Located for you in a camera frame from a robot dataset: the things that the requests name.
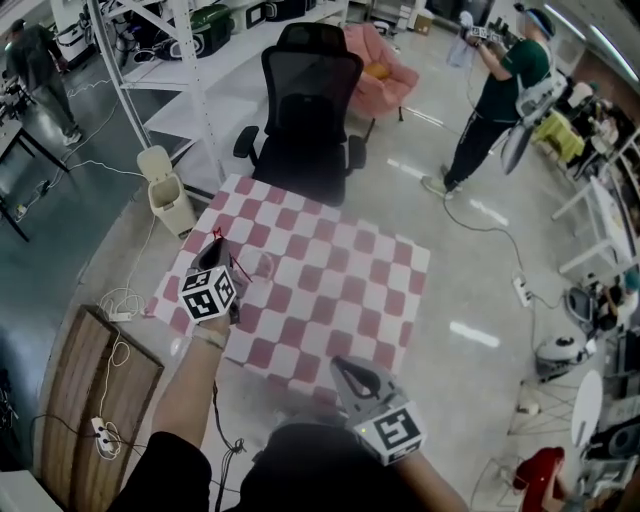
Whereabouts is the person's black shirt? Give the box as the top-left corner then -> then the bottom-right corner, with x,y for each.
107,422 -> 454,512

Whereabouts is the red white checkered tablecloth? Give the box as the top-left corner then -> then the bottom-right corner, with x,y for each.
144,173 -> 433,412

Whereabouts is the black mesh office chair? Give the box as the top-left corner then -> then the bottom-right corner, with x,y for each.
233,22 -> 368,208

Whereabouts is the round white side table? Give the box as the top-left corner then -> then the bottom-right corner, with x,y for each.
570,369 -> 604,449

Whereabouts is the dark framed work table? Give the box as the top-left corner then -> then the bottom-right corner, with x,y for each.
0,122 -> 71,244

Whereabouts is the brown wooden board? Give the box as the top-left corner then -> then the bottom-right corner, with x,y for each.
39,304 -> 166,509

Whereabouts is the beige lidded trash bin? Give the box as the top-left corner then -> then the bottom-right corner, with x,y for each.
136,144 -> 198,239

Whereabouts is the white grey floor device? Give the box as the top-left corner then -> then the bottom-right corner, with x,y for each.
534,334 -> 599,379

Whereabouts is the person's left forearm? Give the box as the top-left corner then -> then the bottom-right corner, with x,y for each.
149,319 -> 233,451

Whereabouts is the yellow green stool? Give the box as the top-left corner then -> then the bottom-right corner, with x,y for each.
531,110 -> 586,163

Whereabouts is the pink armchair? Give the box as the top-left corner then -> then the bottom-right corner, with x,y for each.
342,23 -> 421,137

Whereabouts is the dark green kitchen appliance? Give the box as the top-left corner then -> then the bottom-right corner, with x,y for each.
187,4 -> 236,59

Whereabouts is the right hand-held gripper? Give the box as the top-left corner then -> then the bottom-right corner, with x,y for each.
329,355 -> 427,466

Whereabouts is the clear wine glass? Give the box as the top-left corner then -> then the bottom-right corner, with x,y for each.
243,251 -> 276,285

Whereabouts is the white metal shelf rack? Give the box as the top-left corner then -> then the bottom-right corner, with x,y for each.
49,0 -> 351,187

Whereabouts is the white floor cable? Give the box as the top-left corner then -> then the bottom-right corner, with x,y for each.
64,158 -> 157,322

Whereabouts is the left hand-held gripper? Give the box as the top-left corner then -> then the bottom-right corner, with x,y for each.
178,238 -> 246,326

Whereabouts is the white kitchen appliance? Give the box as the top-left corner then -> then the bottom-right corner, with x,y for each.
243,0 -> 282,32

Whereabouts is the grey floor cable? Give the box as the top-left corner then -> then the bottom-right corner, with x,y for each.
441,193 -> 527,275

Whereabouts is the red stool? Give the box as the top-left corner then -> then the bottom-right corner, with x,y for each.
513,447 -> 569,512

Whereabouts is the black floor cable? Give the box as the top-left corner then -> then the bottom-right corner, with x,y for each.
29,379 -> 248,511

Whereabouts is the white framed table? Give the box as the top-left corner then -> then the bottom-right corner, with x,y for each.
551,175 -> 637,274

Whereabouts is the light grey cloth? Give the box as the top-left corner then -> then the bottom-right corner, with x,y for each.
446,11 -> 474,69

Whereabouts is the person's right forearm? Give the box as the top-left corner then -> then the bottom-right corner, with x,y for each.
394,446 -> 469,512

